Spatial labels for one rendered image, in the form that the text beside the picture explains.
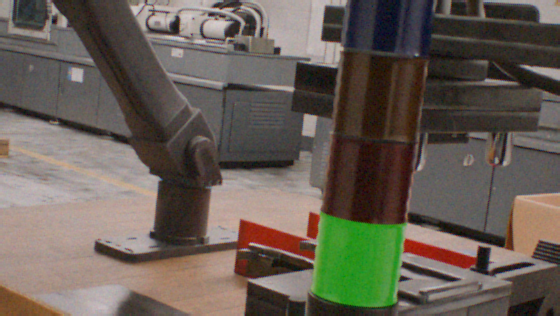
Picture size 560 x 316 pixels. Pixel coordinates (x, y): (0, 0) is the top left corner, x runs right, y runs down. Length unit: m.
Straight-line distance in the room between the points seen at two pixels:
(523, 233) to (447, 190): 3.01
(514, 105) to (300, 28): 9.05
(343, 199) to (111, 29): 0.60
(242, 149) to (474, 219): 2.47
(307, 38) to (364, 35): 9.29
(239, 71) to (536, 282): 6.83
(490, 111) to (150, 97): 0.43
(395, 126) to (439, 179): 5.76
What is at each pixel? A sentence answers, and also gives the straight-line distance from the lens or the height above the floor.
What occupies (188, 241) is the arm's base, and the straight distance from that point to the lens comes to 1.07.
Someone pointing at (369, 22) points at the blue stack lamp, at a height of 1.17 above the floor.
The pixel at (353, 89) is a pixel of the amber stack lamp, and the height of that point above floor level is 1.14.
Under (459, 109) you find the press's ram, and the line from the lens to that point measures 0.65.
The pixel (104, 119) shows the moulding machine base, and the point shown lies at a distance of 8.87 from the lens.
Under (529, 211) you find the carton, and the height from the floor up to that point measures 0.69.
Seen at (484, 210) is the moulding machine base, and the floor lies 0.22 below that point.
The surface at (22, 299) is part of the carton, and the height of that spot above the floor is 0.97.
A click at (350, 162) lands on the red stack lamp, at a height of 1.11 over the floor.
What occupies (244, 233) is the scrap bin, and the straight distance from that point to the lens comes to 1.00.
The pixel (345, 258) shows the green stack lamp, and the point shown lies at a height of 1.07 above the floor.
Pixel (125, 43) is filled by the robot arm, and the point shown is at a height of 1.13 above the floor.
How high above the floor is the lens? 1.16
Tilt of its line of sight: 7 degrees down
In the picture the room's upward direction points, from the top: 7 degrees clockwise
